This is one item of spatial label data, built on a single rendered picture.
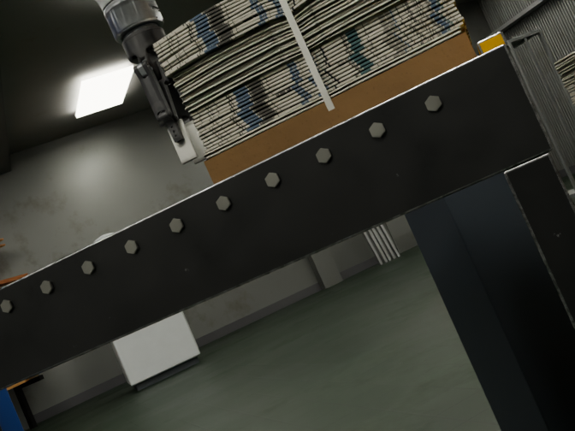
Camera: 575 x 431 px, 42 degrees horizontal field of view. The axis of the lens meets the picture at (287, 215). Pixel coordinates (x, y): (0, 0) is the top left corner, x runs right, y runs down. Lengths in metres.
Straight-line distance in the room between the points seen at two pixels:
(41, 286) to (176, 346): 7.30
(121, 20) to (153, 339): 7.07
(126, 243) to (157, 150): 9.94
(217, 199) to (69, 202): 9.71
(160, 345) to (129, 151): 3.48
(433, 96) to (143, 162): 10.03
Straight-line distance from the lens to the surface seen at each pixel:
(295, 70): 1.00
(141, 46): 1.30
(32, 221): 10.51
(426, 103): 0.82
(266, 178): 0.85
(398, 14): 0.98
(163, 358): 8.27
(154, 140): 10.89
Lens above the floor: 0.69
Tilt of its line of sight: 3 degrees up
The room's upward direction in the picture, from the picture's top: 24 degrees counter-clockwise
